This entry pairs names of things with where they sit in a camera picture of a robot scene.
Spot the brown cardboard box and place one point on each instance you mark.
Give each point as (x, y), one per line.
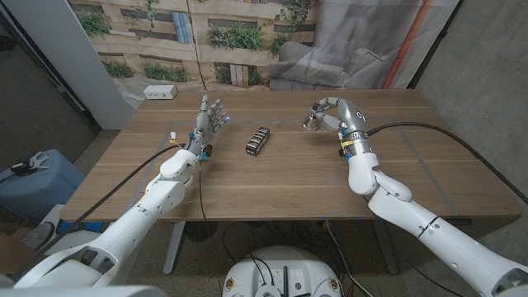
(16, 251)

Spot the blue plastic container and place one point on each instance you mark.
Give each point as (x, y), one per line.
(45, 185)

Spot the printed fabric backdrop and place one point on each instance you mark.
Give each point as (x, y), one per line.
(255, 45)

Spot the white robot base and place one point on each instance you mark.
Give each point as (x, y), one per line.
(280, 264)

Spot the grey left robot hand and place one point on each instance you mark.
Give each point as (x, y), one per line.
(203, 123)

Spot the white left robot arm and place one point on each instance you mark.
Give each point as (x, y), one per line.
(136, 222)

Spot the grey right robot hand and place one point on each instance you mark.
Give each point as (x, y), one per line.
(352, 119)

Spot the white pillar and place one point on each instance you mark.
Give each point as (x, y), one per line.
(74, 53)

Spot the grey table leg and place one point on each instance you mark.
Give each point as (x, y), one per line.
(175, 247)
(385, 247)

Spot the white wheeled cart base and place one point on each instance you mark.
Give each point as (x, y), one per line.
(78, 239)

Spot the black golf ball box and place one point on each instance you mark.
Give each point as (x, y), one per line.
(257, 141)

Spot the black and white tool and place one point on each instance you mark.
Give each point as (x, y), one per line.
(31, 163)

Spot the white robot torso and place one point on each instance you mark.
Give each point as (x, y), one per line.
(82, 292)

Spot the white power strip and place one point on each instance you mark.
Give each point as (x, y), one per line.
(160, 91)

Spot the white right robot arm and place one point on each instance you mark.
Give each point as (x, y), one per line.
(396, 206)

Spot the black round floor disc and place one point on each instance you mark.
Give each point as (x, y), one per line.
(201, 231)

